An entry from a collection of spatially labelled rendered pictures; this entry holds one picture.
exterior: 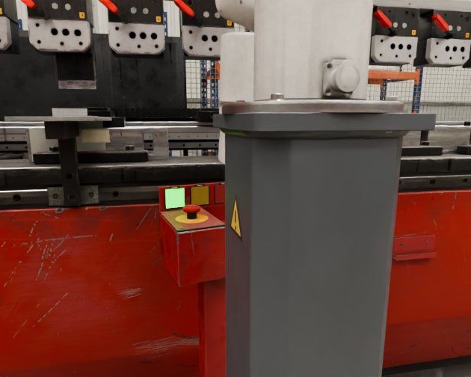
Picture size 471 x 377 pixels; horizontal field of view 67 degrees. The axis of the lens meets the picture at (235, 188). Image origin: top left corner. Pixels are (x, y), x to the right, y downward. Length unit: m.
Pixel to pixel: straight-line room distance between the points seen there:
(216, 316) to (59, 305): 0.46
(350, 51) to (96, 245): 0.85
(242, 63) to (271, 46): 0.35
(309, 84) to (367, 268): 0.19
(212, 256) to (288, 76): 0.48
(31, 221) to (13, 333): 0.32
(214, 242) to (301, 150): 0.46
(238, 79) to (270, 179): 0.42
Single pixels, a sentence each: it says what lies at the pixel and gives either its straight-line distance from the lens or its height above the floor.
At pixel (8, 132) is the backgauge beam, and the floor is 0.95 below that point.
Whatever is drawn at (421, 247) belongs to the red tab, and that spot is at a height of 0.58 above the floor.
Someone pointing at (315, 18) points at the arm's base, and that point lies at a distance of 0.36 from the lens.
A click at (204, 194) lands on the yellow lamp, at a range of 0.87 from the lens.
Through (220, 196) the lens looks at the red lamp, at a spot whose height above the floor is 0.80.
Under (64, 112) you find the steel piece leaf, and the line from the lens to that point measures 1.04.
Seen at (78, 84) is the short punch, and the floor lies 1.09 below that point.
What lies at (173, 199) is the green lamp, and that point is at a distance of 0.85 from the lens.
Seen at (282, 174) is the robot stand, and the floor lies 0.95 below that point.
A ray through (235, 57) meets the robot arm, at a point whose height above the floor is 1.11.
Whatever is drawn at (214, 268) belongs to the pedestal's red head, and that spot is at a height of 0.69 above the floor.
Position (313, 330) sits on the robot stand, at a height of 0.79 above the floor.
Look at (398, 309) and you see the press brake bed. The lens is 1.38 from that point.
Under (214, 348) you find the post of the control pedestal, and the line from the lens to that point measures 0.93.
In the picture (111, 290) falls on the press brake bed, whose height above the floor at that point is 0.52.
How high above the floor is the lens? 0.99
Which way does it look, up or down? 11 degrees down
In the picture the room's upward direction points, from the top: straight up
